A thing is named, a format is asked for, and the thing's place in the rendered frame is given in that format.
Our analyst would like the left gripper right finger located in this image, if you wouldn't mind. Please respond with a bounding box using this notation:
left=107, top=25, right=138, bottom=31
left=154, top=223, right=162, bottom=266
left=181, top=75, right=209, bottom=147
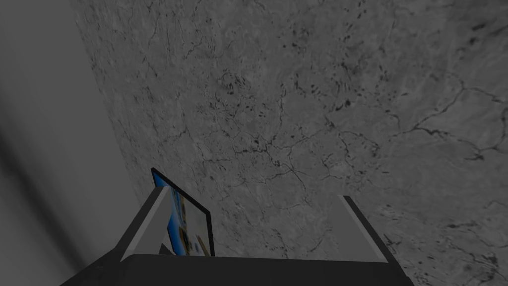
left=325, top=195, right=397, bottom=265

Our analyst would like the black framed picture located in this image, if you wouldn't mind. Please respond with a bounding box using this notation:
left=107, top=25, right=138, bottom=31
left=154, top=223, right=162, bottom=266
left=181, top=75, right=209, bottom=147
left=150, top=167, right=216, bottom=257

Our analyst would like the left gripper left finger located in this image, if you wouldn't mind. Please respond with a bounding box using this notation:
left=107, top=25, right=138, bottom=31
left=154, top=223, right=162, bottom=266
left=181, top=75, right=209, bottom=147
left=112, top=186, right=175, bottom=263

